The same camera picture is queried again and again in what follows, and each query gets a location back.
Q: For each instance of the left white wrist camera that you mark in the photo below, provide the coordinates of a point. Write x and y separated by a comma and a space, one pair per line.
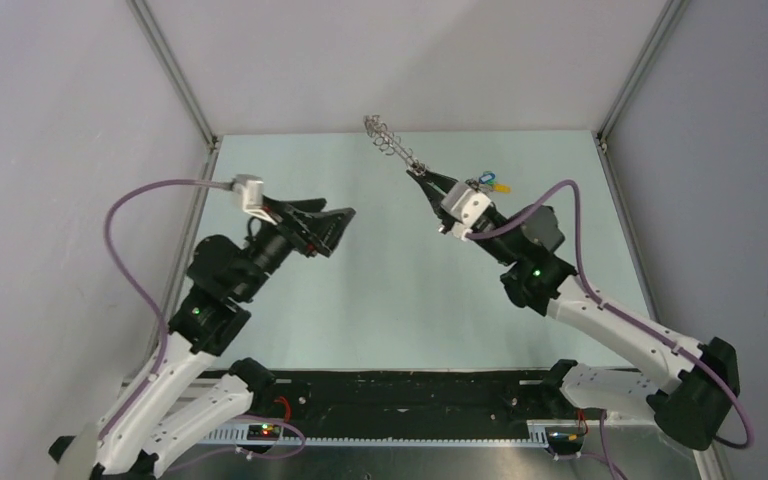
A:
249, 193

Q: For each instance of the blue key tag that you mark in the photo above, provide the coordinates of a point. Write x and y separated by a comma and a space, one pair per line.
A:
487, 178

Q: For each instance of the metal disc with keyrings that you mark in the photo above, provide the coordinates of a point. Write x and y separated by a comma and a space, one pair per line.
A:
390, 144

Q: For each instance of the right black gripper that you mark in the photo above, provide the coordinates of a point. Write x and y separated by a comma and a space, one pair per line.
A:
435, 197

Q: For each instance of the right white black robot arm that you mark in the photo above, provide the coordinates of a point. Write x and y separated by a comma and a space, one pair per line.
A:
695, 395

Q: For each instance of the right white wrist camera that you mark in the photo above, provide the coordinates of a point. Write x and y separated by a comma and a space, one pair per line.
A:
461, 208

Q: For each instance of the yellow key tag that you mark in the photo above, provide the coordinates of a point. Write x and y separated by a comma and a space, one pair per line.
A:
502, 188

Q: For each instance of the aluminium frame post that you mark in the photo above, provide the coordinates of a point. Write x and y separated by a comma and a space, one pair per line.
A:
157, 41
666, 22

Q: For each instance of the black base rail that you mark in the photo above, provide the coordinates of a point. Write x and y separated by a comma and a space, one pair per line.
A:
413, 404

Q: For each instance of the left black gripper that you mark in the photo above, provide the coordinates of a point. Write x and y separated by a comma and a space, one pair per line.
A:
314, 230

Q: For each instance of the left aluminium frame post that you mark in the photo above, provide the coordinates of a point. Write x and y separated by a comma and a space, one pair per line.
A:
157, 41

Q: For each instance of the right aluminium frame post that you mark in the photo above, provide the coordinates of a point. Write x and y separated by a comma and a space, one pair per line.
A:
666, 22

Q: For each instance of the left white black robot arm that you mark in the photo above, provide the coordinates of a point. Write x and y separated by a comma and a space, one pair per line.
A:
143, 435

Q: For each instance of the white slotted cable duct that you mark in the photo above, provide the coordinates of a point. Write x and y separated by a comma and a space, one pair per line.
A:
242, 435

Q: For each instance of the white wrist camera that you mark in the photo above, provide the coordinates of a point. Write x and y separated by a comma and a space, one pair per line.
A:
461, 208
249, 193

